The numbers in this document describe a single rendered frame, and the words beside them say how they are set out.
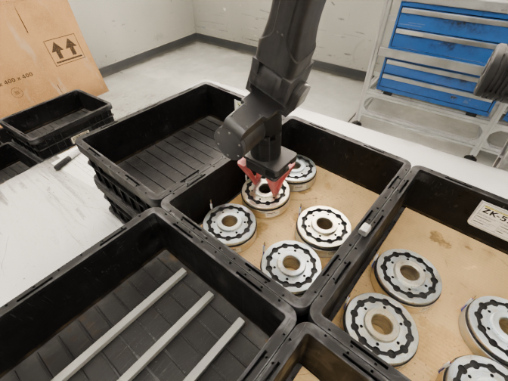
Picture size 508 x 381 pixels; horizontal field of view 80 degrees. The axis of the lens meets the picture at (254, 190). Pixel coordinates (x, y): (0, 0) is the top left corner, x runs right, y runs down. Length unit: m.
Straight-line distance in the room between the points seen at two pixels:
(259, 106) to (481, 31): 1.95
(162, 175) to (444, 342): 0.63
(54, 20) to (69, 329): 2.88
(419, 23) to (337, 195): 1.77
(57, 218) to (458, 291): 0.91
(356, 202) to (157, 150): 0.52
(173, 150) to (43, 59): 2.43
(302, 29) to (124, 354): 0.49
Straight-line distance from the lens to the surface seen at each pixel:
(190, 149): 0.83
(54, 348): 0.58
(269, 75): 0.45
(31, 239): 0.93
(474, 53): 2.35
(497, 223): 0.70
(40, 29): 3.19
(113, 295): 0.58
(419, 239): 0.67
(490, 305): 0.60
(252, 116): 0.45
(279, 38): 0.40
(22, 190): 1.10
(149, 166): 0.79
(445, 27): 2.33
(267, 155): 0.54
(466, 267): 0.67
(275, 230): 0.60
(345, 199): 0.69
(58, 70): 3.21
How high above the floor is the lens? 1.30
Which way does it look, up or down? 43 degrees down
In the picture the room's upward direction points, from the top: straight up
